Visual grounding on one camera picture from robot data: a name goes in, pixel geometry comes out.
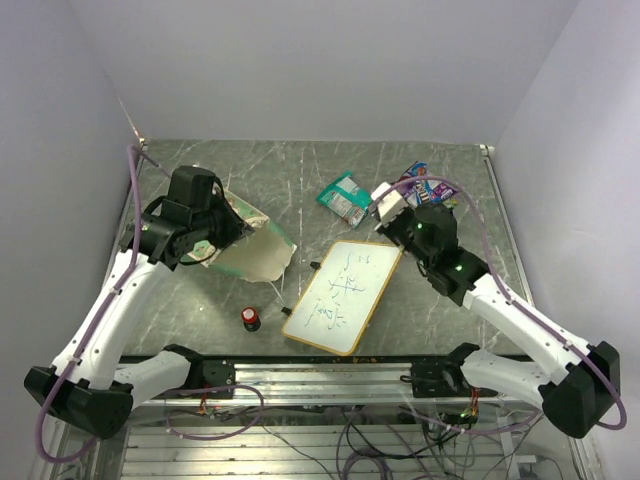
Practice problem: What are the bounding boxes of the blue M&M's candy bag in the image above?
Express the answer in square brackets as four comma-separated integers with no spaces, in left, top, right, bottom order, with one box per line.
[398,161,457,208]

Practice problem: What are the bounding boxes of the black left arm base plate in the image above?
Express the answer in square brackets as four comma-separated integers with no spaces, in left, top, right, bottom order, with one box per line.
[169,359,235,399]

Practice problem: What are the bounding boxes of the small yellow-framed whiteboard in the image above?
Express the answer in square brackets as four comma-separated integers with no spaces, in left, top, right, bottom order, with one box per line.
[282,241,401,356]

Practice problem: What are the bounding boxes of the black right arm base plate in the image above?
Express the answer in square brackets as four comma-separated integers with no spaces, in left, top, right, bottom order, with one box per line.
[409,356,472,398]

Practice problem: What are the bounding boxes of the teal snack packet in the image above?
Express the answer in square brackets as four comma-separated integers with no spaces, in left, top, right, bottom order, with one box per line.
[316,171,371,229]

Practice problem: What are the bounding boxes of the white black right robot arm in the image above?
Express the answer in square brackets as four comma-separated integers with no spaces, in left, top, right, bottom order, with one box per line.
[376,198,620,439]

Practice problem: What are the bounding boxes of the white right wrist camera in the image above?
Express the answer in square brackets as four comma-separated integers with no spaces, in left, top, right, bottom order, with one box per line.
[369,182,409,225]

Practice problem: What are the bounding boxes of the aluminium frame rail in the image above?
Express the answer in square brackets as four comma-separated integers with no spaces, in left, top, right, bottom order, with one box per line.
[53,359,581,406]

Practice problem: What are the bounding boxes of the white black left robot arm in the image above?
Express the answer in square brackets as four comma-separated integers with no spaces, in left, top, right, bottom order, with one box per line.
[24,166,252,439]

